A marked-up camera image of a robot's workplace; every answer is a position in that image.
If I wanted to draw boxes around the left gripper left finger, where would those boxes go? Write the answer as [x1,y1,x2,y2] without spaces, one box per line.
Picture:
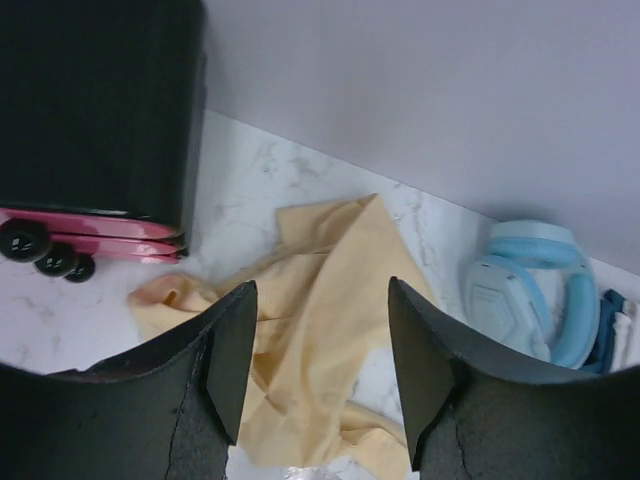
[1,282,258,479]

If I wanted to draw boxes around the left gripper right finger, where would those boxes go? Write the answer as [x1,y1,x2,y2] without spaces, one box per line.
[388,278,639,479]

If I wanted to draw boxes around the light blue headphones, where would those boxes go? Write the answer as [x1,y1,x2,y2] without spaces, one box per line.
[462,220,600,369]

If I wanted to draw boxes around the yellow t shirt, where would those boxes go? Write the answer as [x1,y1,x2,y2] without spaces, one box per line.
[127,195,432,479]

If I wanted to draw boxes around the white blue folded t shirt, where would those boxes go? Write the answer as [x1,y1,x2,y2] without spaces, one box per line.
[581,289,639,374]

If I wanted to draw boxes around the black pink drawer box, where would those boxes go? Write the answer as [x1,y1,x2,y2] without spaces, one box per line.
[1,1,207,283]

